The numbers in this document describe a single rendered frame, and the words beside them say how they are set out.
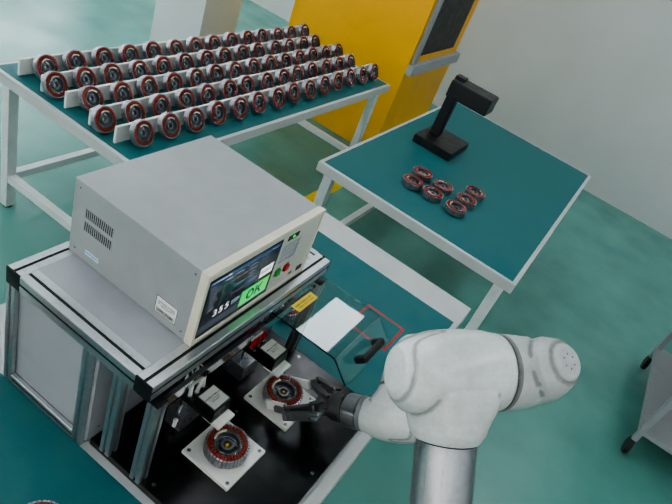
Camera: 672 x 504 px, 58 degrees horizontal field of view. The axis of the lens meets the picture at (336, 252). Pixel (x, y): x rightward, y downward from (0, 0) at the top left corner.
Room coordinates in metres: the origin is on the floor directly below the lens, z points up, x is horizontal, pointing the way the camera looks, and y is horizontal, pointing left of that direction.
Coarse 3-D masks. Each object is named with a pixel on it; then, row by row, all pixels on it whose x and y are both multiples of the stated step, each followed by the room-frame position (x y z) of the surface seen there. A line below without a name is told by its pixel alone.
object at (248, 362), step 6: (240, 354) 1.21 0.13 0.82; (234, 360) 1.18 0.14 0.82; (246, 360) 1.20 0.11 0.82; (252, 360) 1.21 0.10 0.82; (228, 366) 1.18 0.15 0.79; (234, 366) 1.18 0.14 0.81; (240, 366) 1.17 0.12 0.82; (246, 366) 1.18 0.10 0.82; (252, 366) 1.21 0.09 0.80; (228, 372) 1.18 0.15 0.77; (234, 372) 1.18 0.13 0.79; (240, 372) 1.17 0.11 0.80; (246, 372) 1.19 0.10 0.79; (240, 378) 1.17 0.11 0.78
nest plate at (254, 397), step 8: (272, 376) 1.22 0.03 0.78; (264, 384) 1.18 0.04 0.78; (256, 392) 1.15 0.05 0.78; (304, 392) 1.22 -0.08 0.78; (248, 400) 1.11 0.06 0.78; (256, 400) 1.12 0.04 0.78; (304, 400) 1.19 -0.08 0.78; (312, 400) 1.20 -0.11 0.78; (256, 408) 1.10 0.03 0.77; (264, 408) 1.11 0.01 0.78; (272, 416) 1.09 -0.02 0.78; (280, 416) 1.10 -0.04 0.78; (280, 424) 1.08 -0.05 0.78; (288, 424) 1.09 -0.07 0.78
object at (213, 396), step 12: (180, 396) 0.95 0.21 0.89; (204, 396) 0.95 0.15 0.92; (216, 396) 0.97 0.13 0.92; (228, 396) 0.98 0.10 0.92; (180, 408) 0.96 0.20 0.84; (204, 408) 0.93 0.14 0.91; (216, 408) 0.93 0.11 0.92; (228, 408) 0.98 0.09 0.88; (216, 420) 0.93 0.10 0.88; (228, 420) 0.95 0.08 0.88
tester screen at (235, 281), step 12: (276, 252) 1.13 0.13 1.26; (252, 264) 1.04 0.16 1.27; (264, 264) 1.10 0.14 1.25; (228, 276) 0.97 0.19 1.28; (240, 276) 1.01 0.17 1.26; (264, 276) 1.12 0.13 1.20; (216, 288) 0.93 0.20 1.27; (228, 288) 0.98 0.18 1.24; (240, 288) 1.03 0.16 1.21; (216, 300) 0.95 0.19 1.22; (228, 300) 0.99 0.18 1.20; (204, 312) 0.92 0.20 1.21; (204, 324) 0.93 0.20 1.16
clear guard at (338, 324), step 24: (312, 288) 1.32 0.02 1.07; (336, 288) 1.36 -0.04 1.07; (288, 312) 1.19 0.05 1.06; (312, 312) 1.22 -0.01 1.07; (336, 312) 1.26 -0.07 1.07; (360, 312) 1.30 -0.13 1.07; (312, 336) 1.14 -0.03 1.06; (336, 336) 1.17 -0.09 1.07; (360, 336) 1.21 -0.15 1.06; (384, 336) 1.30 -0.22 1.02; (336, 360) 1.10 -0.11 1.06
